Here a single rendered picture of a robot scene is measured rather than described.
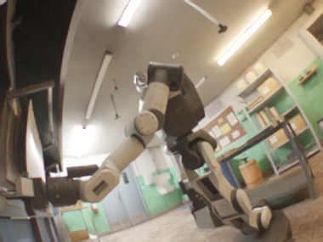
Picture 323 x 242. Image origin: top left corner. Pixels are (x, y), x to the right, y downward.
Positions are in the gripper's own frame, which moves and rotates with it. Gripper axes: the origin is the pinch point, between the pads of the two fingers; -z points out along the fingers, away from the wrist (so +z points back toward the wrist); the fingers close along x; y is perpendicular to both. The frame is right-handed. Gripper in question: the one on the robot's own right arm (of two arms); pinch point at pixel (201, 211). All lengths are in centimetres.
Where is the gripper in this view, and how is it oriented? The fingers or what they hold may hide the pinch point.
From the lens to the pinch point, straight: 110.0
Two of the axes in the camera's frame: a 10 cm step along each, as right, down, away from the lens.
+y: 1.5, -3.4, -9.3
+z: -3.6, -9.0, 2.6
